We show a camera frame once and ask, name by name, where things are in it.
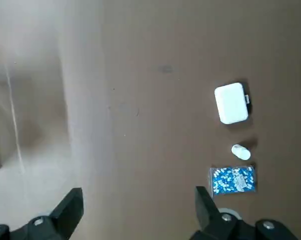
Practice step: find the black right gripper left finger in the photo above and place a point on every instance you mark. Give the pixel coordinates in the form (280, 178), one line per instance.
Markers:
(63, 217)

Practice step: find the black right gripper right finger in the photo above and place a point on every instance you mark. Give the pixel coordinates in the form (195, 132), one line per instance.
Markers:
(215, 225)

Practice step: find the bag of blue white capsules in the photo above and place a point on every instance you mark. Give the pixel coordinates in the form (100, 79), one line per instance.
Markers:
(233, 180)

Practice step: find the small white pill bottle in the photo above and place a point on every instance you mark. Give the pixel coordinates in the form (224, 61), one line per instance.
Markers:
(241, 151)

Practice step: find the white rounded plastic box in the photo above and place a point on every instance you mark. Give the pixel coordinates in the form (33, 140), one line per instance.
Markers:
(231, 103)

